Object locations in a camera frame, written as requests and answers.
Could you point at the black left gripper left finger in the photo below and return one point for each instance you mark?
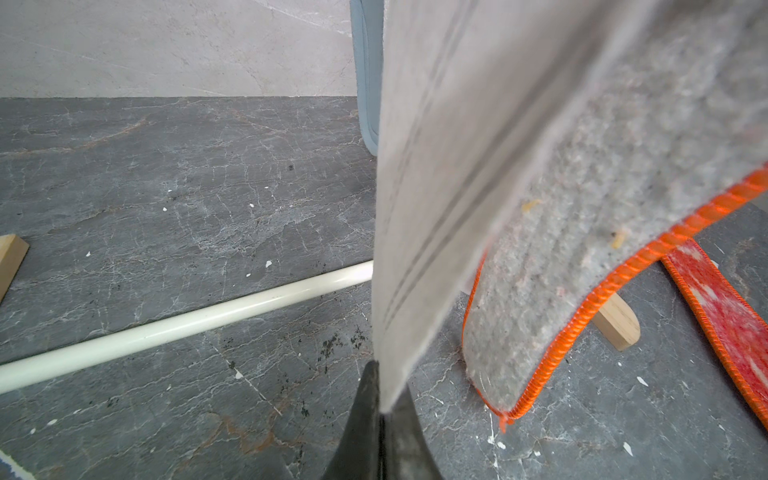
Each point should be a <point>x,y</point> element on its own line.
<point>357,456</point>

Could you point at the red orange-edged insole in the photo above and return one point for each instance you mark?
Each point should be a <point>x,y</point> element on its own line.
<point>736,333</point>

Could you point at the blue-grey foam insole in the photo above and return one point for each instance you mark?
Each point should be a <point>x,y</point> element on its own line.
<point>367,27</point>

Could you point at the grey felt orange-edged insole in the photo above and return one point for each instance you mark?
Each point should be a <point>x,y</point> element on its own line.
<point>672,139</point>

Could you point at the grey striped insole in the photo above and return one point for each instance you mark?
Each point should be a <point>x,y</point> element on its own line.
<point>474,96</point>

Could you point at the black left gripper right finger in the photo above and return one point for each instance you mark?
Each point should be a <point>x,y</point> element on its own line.
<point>406,454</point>

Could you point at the wooden clothes rack frame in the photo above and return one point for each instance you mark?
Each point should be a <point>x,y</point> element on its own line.
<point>616,320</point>

